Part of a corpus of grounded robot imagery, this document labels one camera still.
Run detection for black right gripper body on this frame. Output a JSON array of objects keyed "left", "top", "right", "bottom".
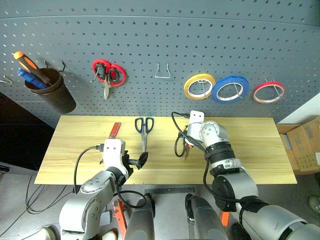
[{"left": 178, "top": 124, "right": 194, "bottom": 151}]

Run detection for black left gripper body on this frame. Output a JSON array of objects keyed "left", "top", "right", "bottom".
[{"left": 121, "top": 149, "right": 135, "bottom": 177}]

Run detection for yellow tape roll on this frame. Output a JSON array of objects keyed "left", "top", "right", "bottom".
[{"left": 183, "top": 73, "right": 217, "bottom": 102}]

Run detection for blue tape roll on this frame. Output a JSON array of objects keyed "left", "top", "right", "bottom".
[{"left": 211, "top": 75, "right": 250, "bottom": 105}]

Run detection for silver tape hook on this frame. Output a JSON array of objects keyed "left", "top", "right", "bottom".
[
  {"left": 263, "top": 77, "right": 285, "bottom": 100},
  {"left": 233, "top": 83, "right": 245, "bottom": 99},
  {"left": 197, "top": 79, "right": 213, "bottom": 99}
]

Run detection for red tape roll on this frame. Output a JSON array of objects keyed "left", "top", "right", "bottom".
[{"left": 252, "top": 80, "right": 286, "bottom": 105}]

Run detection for grey metal pegboard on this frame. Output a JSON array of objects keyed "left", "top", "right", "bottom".
[{"left": 0, "top": 0, "right": 320, "bottom": 130}]

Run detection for grey metal table bar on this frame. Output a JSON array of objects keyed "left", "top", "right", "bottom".
[{"left": 144, "top": 186, "right": 196, "bottom": 195}]

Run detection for orange clamp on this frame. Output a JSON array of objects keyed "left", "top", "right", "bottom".
[{"left": 112, "top": 199, "right": 128, "bottom": 237}]

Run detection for grey square plate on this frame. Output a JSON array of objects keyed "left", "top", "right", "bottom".
[{"left": 100, "top": 211, "right": 112, "bottom": 226}]

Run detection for white shoe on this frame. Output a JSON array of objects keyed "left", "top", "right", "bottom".
[
  {"left": 39, "top": 226, "right": 59, "bottom": 240},
  {"left": 101, "top": 229, "right": 118, "bottom": 240}
]

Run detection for grey peg hook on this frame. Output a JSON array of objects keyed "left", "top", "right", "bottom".
[{"left": 90, "top": 63, "right": 101, "bottom": 82}]

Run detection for dark brown cup holder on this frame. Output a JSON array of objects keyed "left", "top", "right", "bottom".
[{"left": 24, "top": 67, "right": 77, "bottom": 114}]

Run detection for black cabinet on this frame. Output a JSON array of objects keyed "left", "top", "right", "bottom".
[{"left": 0, "top": 91, "right": 55, "bottom": 171}]

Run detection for brown cardboard box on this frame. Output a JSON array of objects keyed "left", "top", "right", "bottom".
[{"left": 276, "top": 116, "right": 320, "bottom": 176}]

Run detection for dark green shoe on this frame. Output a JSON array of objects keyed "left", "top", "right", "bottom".
[{"left": 308, "top": 194, "right": 320, "bottom": 214}]

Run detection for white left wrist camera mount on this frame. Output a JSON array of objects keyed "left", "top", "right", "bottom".
[{"left": 101, "top": 138, "right": 126, "bottom": 173}]

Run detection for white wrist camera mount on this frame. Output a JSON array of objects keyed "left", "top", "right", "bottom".
[
  {"left": 189, "top": 110, "right": 205, "bottom": 125},
  {"left": 101, "top": 138, "right": 126, "bottom": 173}
]

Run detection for dark blue handled scissors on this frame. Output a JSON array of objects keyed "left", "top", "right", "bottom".
[{"left": 134, "top": 116, "right": 155, "bottom": 153}]

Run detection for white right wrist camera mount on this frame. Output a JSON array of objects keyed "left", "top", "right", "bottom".
[{"left": 189, "top": 110, "right": 205, "bottom": 125}]

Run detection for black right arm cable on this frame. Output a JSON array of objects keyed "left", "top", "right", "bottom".
[{"left": 171, "top": 111, "right": 253, "bottom": 209}]

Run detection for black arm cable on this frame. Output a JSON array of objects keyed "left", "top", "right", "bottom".
[
  {"left": 171, "top": 111, "right": 253, "bottom": 209},
  {"left": 73, "top": 144, "right": 148, "bottom": 209}
]

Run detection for red handled tool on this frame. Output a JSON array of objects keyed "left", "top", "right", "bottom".
[{"left": 107, "top": 121, "right": 122, "bottom": 140}]

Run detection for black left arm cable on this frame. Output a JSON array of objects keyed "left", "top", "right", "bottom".
[{"left": 73, "top": 144, "right": 148, "bottom": 209}]

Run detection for silver wire loop hook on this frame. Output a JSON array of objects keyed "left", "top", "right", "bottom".
[{"left": 154, "top": 62, "right": 171, "bottom": 79}]

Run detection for red handled scissors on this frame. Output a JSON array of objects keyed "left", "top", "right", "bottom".
[{"left": 91, "top": 58, "right": 128, "bottom": 101}]

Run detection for thin black floor cables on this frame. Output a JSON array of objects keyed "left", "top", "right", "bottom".
[{"left": 24, "top": 174, "right": 73, "bottom": 216}]

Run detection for blue handled tool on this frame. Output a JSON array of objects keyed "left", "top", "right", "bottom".
[{"left": 16, "top": 68, "right": 48, "bottom": 90}]

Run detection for orange black handled screwdriver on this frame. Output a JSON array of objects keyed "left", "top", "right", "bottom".
[{"left": 13, "top": 51, "right": 52, "bottom": 86}]

